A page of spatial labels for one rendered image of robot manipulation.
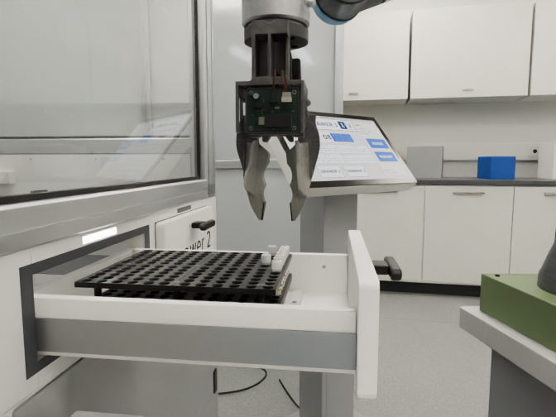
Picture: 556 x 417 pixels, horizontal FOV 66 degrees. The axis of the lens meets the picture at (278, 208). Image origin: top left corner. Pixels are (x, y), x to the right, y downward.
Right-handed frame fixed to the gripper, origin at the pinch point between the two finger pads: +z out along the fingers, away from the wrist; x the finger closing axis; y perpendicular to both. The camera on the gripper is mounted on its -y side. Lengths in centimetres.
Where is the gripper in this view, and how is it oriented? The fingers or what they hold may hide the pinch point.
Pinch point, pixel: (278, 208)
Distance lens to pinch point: 51.8
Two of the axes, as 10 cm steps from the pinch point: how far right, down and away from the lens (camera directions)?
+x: 9.9, 0.2, -1.3
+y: -1.3, 1.1, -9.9
